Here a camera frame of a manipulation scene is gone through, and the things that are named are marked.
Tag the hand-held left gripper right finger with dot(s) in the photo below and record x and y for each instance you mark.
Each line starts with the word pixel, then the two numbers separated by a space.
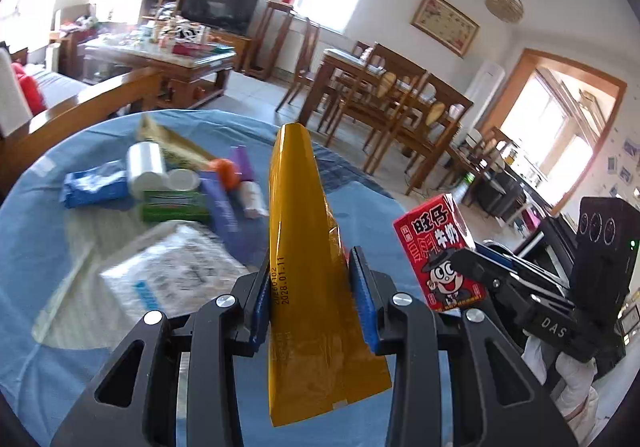
pixel 362 298

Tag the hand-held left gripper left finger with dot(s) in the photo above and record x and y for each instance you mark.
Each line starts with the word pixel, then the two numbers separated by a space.
pixel 260 303

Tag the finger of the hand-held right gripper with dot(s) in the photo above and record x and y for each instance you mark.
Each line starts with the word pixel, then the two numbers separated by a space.
pixel 500 277
pixel 500 254

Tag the red milk carton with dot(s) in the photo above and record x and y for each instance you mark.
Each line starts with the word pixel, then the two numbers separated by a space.
pixel 435 247

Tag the yellow snack packet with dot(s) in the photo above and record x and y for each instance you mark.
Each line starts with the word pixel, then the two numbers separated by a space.
pixel 300 227

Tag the purple tube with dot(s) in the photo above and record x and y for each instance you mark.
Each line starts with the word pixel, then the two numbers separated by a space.
pixel 242 162

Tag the beige packet with green print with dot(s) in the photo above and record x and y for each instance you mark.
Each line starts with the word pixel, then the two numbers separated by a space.
pixel 170 142

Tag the person's right hand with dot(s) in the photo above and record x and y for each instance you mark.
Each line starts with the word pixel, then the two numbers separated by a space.
pixel 570 377

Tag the black upright piano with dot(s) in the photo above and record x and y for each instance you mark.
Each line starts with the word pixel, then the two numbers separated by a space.
pixel 550 247

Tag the black ottoman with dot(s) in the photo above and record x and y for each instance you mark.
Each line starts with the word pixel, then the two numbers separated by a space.
pixel 510 192

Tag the clear plastic packet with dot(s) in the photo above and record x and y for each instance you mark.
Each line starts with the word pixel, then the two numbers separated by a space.
pixel 170 267

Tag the purple box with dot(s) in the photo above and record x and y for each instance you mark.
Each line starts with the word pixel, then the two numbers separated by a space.
pixel 223 213

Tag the white small bottle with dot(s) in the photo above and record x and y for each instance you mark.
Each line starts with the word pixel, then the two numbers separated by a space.
pixel 252 199

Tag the green box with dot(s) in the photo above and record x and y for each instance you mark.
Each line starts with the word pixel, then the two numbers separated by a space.
pixel 175 207

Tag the orange small item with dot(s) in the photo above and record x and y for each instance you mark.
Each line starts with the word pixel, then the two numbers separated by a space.
pixel 227 173

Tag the white round lid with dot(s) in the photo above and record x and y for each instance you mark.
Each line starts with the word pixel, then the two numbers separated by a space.
pixel 183 179

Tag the white standing air conditioner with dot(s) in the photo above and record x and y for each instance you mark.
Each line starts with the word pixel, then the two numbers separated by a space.
pixel 484 92

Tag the white plastic bag roll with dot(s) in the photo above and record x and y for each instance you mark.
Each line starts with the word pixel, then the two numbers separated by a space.
pixel 146 167

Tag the blue tissue packet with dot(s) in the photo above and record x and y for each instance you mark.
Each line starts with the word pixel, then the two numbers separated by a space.
pixel 95 184

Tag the blue tablecloth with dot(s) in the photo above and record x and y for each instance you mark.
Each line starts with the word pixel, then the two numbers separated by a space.
pixel 45 252

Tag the wooden dining table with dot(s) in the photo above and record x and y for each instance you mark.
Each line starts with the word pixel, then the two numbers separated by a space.
pixel 345 62

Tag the wooden coffee table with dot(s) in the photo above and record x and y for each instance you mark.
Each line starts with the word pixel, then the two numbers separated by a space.
pixel 190 72

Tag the wooden television stand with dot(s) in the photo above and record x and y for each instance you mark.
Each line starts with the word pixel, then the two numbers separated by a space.
pixel 235 49

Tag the tall wooden plant stand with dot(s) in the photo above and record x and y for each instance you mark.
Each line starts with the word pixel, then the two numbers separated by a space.
pixel 272 37

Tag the coffee table clutter pile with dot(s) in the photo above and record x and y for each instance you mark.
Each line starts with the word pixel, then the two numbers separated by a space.
pixel 175 37

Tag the black television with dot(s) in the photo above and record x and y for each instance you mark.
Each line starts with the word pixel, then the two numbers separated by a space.
pixel 220 7

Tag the red cushion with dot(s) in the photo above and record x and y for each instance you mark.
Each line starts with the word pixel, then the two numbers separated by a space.
pixel 30 89

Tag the white cushion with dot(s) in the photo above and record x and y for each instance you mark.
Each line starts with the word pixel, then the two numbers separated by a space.
pixel 12 97

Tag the group of wall photos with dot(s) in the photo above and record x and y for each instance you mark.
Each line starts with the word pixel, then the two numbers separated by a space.
pixel 627 167

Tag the wooden doorway frame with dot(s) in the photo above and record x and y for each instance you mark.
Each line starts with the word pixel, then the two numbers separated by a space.
pixel 505 87

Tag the gold framed wall picture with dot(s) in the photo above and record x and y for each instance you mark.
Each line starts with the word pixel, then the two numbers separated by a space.
pixel 445 24

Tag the wooden sofa frame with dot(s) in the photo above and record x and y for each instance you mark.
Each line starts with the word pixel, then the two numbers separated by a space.
pixel 90 107

